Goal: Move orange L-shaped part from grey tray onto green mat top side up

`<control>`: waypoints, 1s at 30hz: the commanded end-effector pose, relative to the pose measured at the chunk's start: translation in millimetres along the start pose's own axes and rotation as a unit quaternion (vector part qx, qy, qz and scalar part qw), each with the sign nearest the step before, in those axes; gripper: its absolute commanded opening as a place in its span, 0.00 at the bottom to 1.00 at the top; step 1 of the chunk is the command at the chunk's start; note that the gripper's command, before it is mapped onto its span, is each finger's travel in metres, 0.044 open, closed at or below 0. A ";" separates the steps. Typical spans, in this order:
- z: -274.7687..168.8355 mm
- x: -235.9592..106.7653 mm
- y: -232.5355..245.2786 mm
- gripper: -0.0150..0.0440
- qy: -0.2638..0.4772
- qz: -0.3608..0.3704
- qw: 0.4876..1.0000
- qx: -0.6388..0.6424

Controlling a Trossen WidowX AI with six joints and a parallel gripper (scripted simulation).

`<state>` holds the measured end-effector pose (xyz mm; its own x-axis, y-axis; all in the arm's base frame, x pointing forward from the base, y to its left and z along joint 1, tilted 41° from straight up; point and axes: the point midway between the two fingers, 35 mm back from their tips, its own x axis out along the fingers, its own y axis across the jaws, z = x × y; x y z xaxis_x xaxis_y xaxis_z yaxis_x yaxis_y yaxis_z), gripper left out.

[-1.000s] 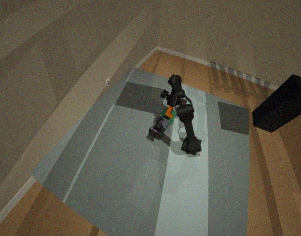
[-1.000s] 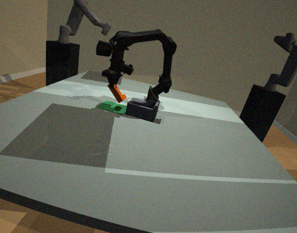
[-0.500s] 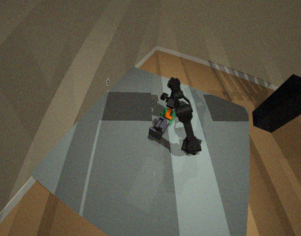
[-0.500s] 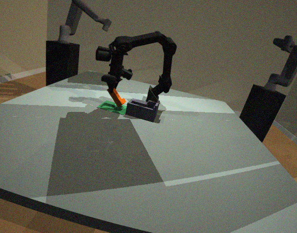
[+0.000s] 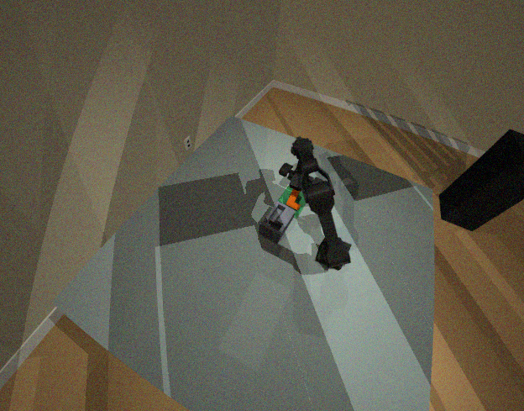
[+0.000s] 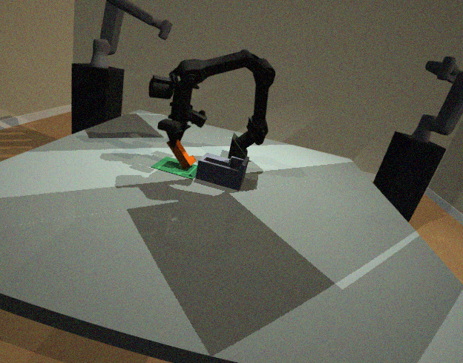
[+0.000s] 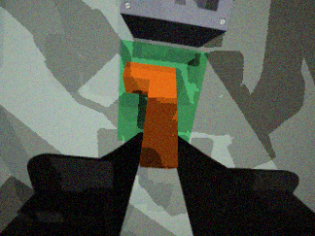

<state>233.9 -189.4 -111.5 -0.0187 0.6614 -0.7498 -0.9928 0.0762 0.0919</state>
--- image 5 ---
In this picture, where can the orange l-shaped part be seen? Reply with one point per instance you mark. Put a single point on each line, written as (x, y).
(292, 200)

